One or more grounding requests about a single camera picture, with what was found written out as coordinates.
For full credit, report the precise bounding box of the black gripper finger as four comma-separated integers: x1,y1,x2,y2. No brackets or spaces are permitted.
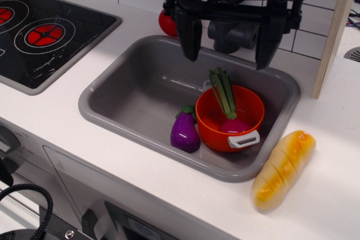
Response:
175,7,203,62
255,1,288,70

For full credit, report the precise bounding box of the pink toy beet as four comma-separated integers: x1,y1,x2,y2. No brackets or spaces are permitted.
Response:
208,67,251,134

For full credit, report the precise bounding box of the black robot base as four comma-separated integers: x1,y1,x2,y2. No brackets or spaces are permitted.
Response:
0,206,98,240

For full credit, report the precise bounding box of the grey plastic sink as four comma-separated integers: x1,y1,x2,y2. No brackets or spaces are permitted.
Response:
78,35,300,182

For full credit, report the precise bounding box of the orange toy pot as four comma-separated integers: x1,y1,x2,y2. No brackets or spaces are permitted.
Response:
195,85,265,152

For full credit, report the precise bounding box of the red toy tomato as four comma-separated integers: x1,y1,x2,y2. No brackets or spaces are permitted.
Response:
158,10,178,38

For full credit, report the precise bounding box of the dark grey toy faucet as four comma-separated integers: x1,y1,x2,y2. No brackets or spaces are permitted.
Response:
208,21,259,53

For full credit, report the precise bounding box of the wooden side panel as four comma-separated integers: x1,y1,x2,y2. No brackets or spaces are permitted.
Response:
312,0,353,99

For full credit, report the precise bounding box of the purple toy eggplant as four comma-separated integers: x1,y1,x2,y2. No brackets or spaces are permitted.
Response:
170,105,201,153

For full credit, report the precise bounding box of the toy bread loaf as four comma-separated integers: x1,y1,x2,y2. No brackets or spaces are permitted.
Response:
250,130,316,210

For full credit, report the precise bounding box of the black toy stove top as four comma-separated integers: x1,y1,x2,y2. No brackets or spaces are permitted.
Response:
1,0,122,96

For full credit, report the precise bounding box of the grey oven knob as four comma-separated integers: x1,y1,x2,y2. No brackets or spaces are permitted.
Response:
0,126,21,155

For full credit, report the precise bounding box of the black braided cable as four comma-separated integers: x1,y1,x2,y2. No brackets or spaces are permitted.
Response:
0,184,54,240

